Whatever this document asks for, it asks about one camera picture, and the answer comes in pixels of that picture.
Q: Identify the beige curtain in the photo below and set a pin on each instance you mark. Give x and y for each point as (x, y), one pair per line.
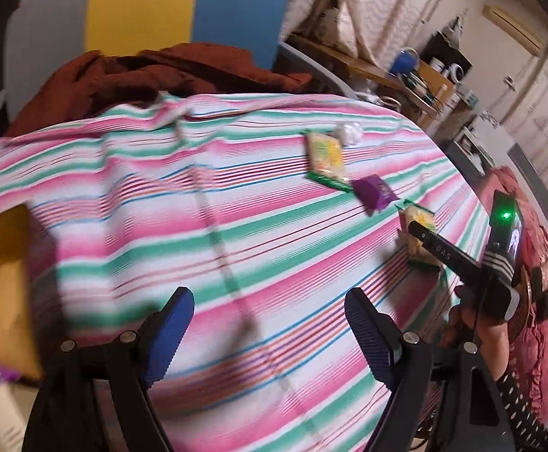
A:
(349, 0)

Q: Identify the polka dot sleeved forearm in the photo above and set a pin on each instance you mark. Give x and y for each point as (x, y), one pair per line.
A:
(523, 409)

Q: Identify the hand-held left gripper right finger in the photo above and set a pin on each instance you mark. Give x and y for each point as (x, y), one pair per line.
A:
(372, 339)

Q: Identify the white air conditioner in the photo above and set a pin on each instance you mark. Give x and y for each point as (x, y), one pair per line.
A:
(518, 28)

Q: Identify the blue jug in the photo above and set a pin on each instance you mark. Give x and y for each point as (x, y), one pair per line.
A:
(404, 62)

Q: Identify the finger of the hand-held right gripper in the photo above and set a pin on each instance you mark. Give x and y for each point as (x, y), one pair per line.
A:
(443, 249)

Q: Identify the white carton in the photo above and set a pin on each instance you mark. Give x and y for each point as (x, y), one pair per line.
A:
(0, 414)

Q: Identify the yellow green snack packet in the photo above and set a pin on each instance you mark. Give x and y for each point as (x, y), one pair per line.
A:
(325, 155)
(419, 219)

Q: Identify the person's right hand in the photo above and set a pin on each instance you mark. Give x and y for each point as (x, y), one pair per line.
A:
(488, 343)

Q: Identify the white crumpled wrapper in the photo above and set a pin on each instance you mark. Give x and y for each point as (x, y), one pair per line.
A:
(349, 133)

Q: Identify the grey yellow blue cushion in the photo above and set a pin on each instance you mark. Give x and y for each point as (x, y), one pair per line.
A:
(161, 4)

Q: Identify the black shelf box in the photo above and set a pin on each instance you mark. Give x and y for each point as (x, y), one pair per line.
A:
(443, 52)

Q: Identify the white appliance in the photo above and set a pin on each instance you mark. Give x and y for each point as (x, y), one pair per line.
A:
(488, 143)

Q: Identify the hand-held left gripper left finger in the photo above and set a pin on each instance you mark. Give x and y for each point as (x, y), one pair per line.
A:
(170, 334)

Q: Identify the gold tin box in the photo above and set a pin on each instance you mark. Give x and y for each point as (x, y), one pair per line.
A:
(15, 226)

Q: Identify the striped table cloth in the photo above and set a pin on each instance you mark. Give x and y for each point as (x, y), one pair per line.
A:
(208, 197)

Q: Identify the maroon cloth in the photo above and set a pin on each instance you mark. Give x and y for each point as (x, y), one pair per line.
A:
(137, 75)

